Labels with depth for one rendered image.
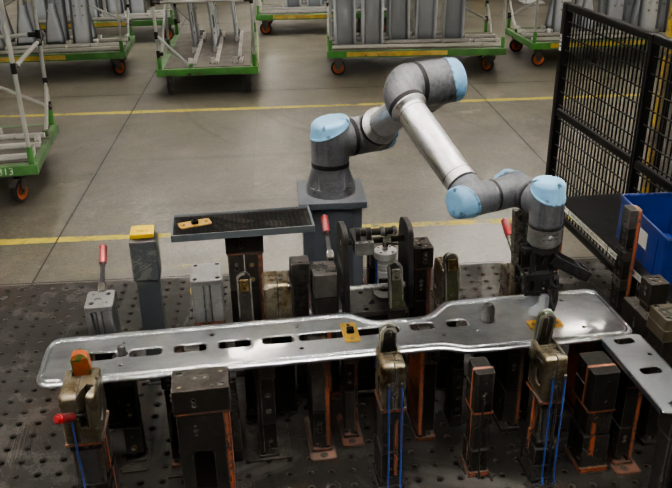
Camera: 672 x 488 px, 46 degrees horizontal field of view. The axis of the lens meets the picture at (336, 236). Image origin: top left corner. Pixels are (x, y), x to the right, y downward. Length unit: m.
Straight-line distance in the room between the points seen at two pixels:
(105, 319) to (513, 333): 0.98
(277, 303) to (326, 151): 0.58
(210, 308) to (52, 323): 0.85
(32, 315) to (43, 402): 0.50
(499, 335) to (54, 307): 1.52
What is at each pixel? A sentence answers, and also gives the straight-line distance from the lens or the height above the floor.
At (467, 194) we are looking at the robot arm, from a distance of 1.76.
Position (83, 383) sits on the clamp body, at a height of 1.06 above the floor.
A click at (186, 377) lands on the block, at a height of 1.03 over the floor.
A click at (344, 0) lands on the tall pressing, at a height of 0.76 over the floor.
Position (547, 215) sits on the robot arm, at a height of 1.31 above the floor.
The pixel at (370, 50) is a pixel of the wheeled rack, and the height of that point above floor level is 0.28.
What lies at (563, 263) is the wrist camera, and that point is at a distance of 1.86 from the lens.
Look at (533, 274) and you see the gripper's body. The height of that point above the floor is 1.16.
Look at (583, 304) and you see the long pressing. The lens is 2.08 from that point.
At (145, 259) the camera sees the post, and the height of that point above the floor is 1.09.
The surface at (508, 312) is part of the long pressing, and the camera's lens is 2.00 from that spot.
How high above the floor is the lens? 2.00
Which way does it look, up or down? 25 degrees down
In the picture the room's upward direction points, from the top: 1 degrees counter-clockwise
